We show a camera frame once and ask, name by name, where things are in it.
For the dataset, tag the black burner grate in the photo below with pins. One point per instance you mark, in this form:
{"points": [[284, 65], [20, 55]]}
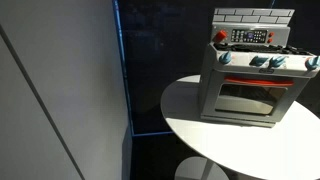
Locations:
{"points": [[296, 50], [221, 45]]}

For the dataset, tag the grey toy stove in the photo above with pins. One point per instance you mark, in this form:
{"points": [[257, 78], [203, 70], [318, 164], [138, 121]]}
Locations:
{"points": [[209, 60]]}

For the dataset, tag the white round table base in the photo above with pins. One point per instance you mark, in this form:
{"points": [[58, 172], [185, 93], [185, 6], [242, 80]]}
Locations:
{"points": [[195, 168]]}

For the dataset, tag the black ribbed griddle plate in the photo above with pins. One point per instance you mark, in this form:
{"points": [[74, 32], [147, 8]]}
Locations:
{"points": [[256, 48]]}

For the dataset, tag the grey oven door with window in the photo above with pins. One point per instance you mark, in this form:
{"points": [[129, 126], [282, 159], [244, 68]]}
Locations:
{"points": [[213, 100]]}

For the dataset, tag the red round knob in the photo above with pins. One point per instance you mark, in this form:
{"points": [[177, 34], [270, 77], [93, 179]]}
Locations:
{"points": [[220, 35]]}

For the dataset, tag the blue stove knob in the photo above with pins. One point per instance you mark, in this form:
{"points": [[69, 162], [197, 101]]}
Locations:
{"points": [[259, 60], [313, 62], [277, 61], [225, 57]]}

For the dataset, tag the small red button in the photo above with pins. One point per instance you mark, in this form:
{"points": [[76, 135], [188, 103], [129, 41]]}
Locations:
{"points": [[271, 34], [269, 40]]}

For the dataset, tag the black keypad control panel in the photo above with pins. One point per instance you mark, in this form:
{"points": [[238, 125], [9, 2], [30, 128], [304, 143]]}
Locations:
{"points": [[249, 36]]}

